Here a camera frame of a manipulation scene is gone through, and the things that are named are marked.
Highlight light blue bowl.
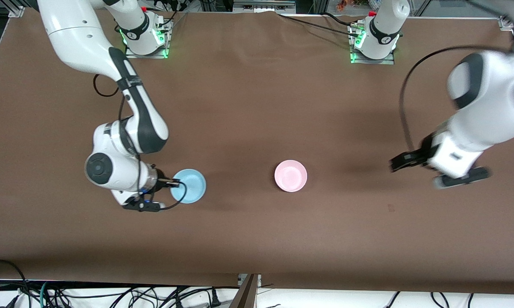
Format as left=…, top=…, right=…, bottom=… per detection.
left=170, top=169, right=207, bottom=204

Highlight pink bowl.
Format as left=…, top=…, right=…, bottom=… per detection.
left=274, top=160, right=307, bottom=193

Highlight brown table cover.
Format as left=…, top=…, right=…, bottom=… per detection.
left=0, top=9, right=514, bottom=296

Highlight aluminium profile bar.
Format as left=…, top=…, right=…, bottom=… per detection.
left=229, top=274, right=262, bottom=308

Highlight orange colourful objects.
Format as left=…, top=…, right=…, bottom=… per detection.
left=336, top=0, right=371, bottom=12

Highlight grey metal box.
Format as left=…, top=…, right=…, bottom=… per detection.
left=233, top=0, right=296, bottom=13

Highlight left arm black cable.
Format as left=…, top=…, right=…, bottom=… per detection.
left=400, top=45, right=514, bottom=154

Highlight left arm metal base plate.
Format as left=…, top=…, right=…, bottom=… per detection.
left=350, top=24, right=395, bottom=65

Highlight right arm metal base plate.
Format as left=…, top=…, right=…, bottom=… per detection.
left=124, top=12, right=174, bottom=59

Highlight thick black cable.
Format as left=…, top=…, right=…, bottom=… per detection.
left=0, top=259, right=29, bottom=300

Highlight short black base cable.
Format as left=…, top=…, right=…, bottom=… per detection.
left=321, top=12, right=357, bottom=27

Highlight long black base cable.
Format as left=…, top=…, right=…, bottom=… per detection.
left=278, top=14, right=357, bottom=35

